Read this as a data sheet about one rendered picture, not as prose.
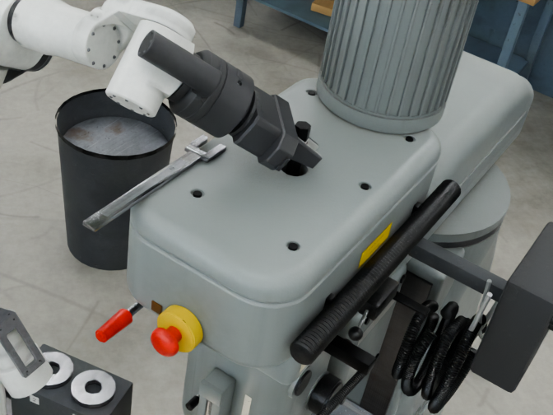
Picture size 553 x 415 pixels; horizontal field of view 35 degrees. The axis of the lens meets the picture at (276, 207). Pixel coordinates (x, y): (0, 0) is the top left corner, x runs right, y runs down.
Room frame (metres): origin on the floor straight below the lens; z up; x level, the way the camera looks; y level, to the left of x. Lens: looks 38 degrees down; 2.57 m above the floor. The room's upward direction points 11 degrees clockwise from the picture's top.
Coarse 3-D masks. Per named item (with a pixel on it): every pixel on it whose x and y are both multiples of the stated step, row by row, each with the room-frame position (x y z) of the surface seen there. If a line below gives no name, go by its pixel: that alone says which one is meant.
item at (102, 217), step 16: (192, 144) 0.95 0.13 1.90; (176, 160) 0.91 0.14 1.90; (192, 160) 0.92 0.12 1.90; (208, 160) 0.93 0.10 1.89; (160, 176) 0.87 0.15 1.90; (176, 176) 0.88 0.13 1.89; (128, 192) 0.83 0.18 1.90; (144, 192) 0.83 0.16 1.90; (112, 208) 0.79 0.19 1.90; (128, 208) 0.80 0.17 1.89; (96, 224) 0.76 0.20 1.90
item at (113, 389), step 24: (48, 360) 1.17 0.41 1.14; (72, 360) 1.19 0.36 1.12; (48, 384) 1.11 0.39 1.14; (72, 384) 1.12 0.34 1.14; (96, 384) 1.14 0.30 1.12; (120, 384) 1.16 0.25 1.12; (24, 408) 1.10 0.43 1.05; (48, 408) 1.09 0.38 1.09; (72, 408) 1.07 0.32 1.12; (96, 408) 1.08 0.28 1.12; (120, 408) 1.12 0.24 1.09
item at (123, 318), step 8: (136, 304) 0.83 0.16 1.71; (120, 312) 0.80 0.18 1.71; (128, 312) 0.81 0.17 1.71; (136, 312) 0.82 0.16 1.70; (112, 320) 0.79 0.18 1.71; (120, 320) 0.79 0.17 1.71; (128, 320) 0.80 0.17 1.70; (104, 328) 0.77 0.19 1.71; (112, 328) 0.77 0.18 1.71; (120, 328) 0.78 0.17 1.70; (96, 336) 0.76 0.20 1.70; (104, 336) 0.76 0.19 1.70; (112, 336) 0.77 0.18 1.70
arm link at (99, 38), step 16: (112, 0) 0.95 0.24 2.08; (128, 0) 0.94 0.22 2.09; (96, 16) 0.94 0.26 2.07; (112, 16) 0.93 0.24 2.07; (128, 16) 0.94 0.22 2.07; (144, 16) 0.92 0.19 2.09; (160, 16) 0.91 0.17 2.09; (176, 16) 0.92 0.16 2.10; (80, 32) 0.93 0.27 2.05; (96, 32) 0.93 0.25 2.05; (112, 32) 0.95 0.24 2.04; (128, 32) 0.96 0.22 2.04; (192, 32) 0.92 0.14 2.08; (80, 48) 0.92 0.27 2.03; (96, 48) 0.93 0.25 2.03; (112, 48) 0.95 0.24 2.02; (96, 64) 0.92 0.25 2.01; (112, 64) 0.95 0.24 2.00
